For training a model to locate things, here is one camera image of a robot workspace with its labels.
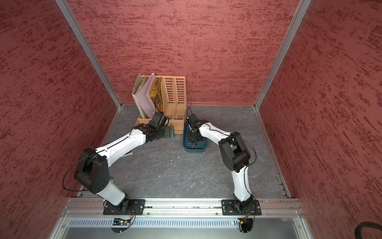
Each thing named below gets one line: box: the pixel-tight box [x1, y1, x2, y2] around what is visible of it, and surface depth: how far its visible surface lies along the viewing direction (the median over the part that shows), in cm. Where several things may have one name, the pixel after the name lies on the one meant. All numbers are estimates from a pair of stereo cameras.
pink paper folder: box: [135, 72, 157, 119], surface depth 93 cm
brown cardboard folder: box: [131, 72, 149, 120], surface depth 91 cm
